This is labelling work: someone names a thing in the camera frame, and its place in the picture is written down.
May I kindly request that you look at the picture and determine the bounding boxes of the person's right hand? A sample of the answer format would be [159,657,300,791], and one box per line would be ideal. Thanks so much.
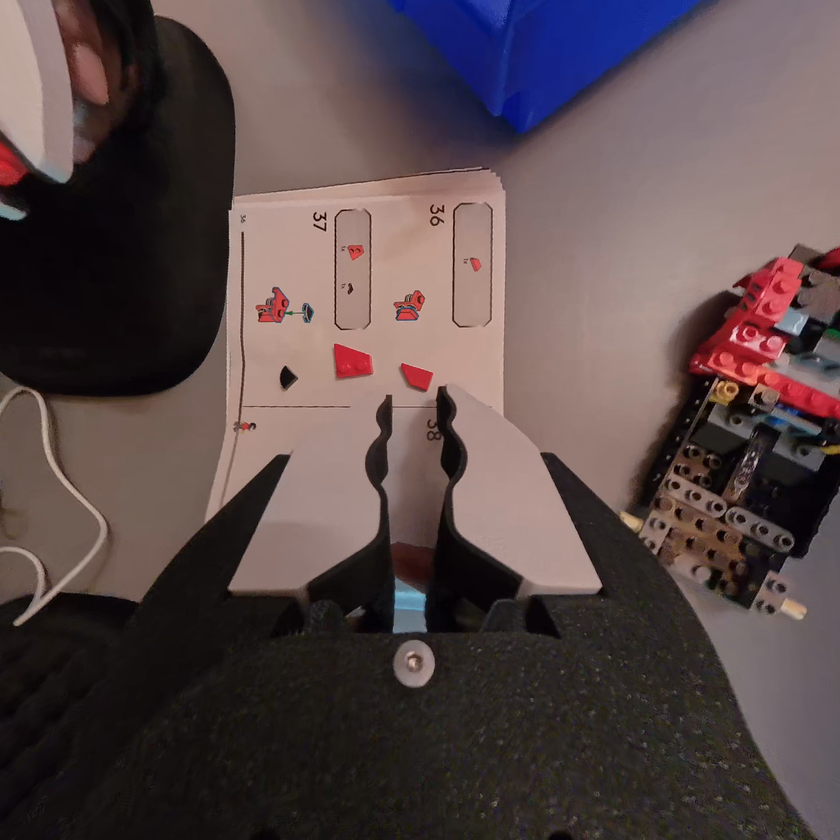
[392,543,435,589]

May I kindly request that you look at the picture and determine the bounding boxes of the red lego wedge plate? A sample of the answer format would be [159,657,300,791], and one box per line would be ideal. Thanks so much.
[333,343,375,380]

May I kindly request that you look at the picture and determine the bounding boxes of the person's left hand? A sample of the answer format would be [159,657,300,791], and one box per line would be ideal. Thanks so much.
[56,0,155,165]

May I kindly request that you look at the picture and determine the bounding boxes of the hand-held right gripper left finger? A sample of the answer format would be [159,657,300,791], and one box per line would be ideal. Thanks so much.
[228,394,395,605]

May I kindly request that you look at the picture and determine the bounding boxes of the white cable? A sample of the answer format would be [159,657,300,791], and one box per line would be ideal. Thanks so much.
[0,386,109,627]

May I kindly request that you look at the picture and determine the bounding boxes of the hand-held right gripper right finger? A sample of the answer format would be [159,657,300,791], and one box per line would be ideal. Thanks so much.
[433,384,603,599]

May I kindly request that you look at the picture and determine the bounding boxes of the white lego instruction booklet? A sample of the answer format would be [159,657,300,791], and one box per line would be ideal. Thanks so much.
[205,167,508,549]

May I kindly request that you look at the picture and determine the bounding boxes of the red and black lego car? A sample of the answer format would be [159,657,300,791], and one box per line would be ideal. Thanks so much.
[620,243,840,621]

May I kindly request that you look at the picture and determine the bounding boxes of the blue plastic bin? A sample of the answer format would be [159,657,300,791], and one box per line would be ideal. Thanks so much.
[387,0,716,134]

